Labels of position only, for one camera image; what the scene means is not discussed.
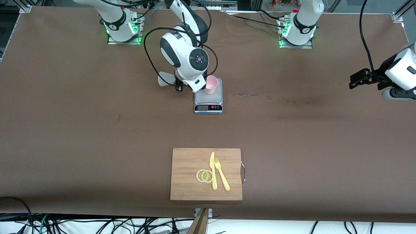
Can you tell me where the silver digital kitchen scale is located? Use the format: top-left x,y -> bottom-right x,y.
194,78 -> 223,115

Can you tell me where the teal floor cable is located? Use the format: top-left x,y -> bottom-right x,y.
38,214 -> 50,234

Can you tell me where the wooden beam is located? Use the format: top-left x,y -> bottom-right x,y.
187,208 -> 210,234

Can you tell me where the yellow plastic knife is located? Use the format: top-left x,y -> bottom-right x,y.
210,152 -> 218,190

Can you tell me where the black cable on tabletop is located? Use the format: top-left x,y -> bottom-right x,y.
224,9 -> 290,28

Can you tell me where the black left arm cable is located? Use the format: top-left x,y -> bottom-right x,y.
359,0 -> 380,82

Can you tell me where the yellow plastic fork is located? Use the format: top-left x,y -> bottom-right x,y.
214,157 -> 230,191

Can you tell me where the wooden cutting board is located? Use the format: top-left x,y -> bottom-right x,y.
170,148 -> 243,201

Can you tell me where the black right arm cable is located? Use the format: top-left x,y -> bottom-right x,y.
144,0 -> 219,85

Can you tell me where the black looped floor cable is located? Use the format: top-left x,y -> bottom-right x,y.
0,196 -> 34,234

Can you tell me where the pink plastic cup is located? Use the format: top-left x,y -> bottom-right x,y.
204,75 -> 218,95

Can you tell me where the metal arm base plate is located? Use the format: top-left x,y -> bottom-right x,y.
107,13 -> 144,45
278,18 -> 314,49

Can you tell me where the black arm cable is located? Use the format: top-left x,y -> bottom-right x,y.
359,0 -> 380,82
144,0 -> 219,85

